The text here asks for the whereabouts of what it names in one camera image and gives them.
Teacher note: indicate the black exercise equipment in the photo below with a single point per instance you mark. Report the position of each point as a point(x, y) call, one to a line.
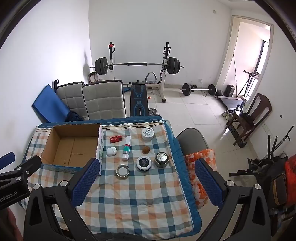
point(266, 166)

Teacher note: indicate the black floor heater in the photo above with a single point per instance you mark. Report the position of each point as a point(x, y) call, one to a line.
point(230, 90)

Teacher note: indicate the chrome dumbbell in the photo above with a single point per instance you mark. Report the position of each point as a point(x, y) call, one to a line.
point(153, 111)

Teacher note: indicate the dark blue cloth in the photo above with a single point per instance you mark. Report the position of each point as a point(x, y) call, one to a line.
point(74, 116)

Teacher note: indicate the blue foam mat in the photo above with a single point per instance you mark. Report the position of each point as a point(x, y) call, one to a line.
point(49, 105)

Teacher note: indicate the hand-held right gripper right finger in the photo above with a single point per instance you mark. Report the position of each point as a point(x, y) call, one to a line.
point(208, 183)

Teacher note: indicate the blue blanket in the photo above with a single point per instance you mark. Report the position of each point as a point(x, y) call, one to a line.
point(178, 153)

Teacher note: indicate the grey plastic chair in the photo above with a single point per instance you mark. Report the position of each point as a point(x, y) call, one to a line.
point(192, 139)

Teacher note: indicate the treadmill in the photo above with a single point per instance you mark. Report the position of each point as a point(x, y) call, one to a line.
point(231, 100)

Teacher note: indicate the pair of white shoes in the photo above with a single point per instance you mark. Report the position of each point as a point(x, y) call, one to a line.
point(227, 115)

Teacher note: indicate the long barbell with black plates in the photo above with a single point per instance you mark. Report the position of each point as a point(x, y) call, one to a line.
point(136, 64)

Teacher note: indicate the black resistance band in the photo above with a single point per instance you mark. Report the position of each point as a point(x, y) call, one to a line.
point(235, 74)

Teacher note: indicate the dark wooden chair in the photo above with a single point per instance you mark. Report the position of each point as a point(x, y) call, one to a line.
point(245, 118)

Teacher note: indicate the metal perforated lid cup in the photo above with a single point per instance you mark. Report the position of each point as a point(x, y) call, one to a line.
point(161, 159)

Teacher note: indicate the white earbud case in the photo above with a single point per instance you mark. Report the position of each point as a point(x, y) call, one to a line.
point(111, 152)

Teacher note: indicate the plaid blanket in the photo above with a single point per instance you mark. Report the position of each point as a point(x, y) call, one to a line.
point(138, 197)

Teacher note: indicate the white jar with black lid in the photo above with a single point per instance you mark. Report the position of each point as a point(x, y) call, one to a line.
point(148, 134)

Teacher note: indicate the white door frame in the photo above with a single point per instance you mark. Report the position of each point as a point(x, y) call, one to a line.
point(227, 46)

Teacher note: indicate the brown walnut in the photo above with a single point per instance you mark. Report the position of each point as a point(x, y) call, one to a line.
point(146, 150)

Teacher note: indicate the black blue weight bench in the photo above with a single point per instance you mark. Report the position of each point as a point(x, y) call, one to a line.
point(138, 99)

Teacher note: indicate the red cloth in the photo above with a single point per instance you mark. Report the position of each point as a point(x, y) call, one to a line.
point(291, 169)

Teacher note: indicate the white barbell rack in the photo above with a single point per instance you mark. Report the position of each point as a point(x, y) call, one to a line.
point(164, 76)

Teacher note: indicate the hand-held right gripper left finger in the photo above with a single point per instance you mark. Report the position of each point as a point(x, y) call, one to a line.
point(86, 183)

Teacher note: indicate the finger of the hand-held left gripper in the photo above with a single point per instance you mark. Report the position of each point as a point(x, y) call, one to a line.
point(25, 168)
point(7, 160)

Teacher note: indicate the grey padded chair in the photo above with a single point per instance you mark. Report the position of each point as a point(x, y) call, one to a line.
point(70, 97)
point(104, 102)

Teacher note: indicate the small red box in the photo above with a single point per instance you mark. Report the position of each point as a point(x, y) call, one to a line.
point(116, 138)

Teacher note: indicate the black round tin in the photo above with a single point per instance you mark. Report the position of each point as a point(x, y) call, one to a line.
point(143, 163)

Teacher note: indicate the orange white patterned cloth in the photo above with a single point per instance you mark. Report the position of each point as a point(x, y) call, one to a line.
point(198, 157)

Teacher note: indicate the short barbell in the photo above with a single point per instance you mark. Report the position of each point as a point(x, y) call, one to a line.
point(186, 89)

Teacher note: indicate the person's left hand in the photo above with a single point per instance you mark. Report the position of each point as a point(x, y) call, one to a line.
point(10, 217)

